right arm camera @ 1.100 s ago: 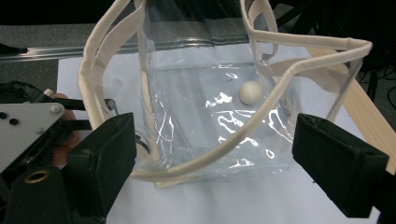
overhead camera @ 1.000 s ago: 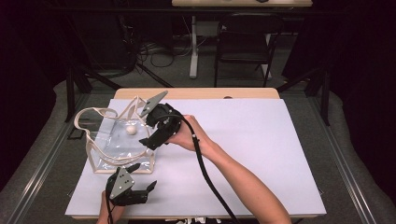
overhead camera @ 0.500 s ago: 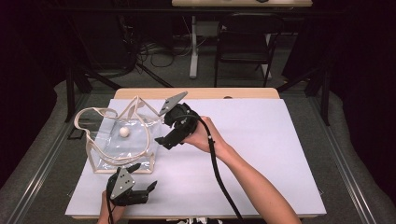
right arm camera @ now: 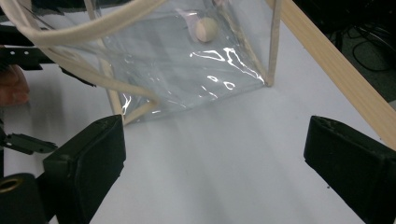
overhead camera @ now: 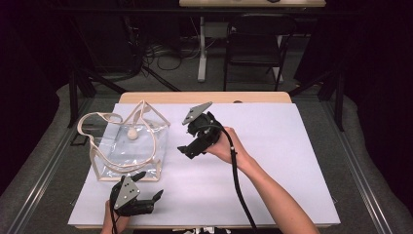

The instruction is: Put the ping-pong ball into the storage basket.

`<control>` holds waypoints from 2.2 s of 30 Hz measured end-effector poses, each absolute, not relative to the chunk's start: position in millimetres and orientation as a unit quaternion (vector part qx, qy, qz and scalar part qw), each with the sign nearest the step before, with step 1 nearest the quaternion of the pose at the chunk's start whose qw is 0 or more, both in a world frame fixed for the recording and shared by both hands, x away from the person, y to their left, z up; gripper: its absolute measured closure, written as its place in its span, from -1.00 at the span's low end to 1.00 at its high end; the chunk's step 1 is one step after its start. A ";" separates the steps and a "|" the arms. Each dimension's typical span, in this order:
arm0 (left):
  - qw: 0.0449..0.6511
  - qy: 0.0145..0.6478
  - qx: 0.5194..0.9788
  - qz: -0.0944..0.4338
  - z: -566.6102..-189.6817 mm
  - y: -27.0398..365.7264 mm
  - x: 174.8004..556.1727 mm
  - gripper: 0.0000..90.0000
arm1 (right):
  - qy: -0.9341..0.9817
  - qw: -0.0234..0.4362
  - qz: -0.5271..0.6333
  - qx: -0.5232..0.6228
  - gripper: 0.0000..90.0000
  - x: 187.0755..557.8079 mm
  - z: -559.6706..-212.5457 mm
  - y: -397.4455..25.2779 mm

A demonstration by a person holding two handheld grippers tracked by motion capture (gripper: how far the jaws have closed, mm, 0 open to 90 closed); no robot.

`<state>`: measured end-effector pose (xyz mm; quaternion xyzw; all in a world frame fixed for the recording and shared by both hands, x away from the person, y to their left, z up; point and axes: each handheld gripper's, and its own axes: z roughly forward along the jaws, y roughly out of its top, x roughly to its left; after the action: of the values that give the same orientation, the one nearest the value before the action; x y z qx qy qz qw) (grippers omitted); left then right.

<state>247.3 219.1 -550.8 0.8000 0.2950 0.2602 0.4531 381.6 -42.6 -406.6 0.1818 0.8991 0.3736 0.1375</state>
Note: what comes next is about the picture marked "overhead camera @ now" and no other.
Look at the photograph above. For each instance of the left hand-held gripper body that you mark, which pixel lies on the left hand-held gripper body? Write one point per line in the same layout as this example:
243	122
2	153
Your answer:
128	198

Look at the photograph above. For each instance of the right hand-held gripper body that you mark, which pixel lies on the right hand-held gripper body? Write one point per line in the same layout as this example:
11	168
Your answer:
203	130

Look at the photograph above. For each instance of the clear bag with beige trim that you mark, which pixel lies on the clear bag with beige trim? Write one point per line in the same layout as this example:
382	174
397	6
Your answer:
130	152

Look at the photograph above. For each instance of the white table tennis ball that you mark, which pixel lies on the white table tennis ball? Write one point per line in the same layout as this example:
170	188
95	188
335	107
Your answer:
132	133

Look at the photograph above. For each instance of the person's left hand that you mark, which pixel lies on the person's left hand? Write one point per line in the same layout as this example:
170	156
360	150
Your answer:
113	224

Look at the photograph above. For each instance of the person's right hand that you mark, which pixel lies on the person's right hand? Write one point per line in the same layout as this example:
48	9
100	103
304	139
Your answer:
225	151

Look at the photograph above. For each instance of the wooden table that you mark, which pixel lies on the wooden table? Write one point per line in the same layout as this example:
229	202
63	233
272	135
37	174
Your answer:
204	97

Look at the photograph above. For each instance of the white table mat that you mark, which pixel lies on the white table mat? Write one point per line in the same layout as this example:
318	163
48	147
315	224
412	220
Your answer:
259	169

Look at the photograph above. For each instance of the white-legged desk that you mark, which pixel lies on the white-legged desk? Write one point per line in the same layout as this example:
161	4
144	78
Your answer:
203	48

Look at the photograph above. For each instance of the black folding chair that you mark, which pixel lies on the black folding chair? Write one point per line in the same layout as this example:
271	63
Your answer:
256	48

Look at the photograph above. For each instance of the black metal stand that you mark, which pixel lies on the black metal stand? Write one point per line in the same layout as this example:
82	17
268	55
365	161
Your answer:
337	97
81	87

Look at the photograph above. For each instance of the metal floor rail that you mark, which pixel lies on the metal floor rail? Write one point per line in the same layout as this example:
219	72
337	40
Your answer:
363	182
39	185

